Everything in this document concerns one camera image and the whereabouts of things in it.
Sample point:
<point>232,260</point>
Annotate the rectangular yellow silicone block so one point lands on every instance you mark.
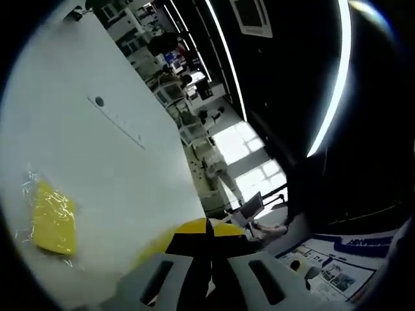
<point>55,220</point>

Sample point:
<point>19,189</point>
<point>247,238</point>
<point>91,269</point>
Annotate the silver desktop monitor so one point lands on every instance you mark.
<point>250,208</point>

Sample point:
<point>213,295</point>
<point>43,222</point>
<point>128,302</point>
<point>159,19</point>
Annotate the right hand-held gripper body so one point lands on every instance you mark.
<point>313,273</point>

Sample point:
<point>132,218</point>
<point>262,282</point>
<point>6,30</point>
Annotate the blue and white wall poster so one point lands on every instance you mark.
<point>337,262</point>

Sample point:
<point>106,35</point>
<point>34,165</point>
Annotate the square ceiling air vent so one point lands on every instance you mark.
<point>253,16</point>

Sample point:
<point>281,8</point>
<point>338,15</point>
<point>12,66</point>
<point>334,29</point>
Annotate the wide bright ceiling light strip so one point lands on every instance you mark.
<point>337,81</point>

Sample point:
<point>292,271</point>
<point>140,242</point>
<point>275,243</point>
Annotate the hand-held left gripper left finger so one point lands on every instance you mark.
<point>175,278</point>

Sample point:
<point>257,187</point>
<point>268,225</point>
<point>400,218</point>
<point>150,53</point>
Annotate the long thin ceiling light strip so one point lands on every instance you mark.
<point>227,61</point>

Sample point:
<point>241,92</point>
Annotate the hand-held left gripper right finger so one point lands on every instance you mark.
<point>240,275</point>

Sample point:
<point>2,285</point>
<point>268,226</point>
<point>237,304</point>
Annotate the round grey table grommet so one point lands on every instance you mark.
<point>99,101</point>

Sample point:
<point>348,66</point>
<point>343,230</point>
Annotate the dark wall screen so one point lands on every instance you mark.
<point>205,89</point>

